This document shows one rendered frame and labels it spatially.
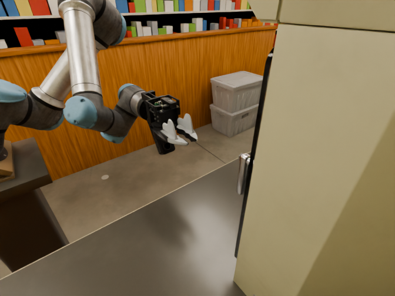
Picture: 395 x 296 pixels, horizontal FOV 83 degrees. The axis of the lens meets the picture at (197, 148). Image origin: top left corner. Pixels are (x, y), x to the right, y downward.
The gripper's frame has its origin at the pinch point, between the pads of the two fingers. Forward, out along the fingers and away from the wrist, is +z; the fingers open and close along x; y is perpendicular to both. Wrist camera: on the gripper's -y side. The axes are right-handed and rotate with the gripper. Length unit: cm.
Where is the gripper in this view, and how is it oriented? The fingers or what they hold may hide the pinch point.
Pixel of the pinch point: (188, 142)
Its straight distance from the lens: 53.1
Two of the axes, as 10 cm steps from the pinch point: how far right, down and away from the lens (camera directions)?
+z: 6.1, 4.4, -6.6
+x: 7.9, -3.5, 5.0
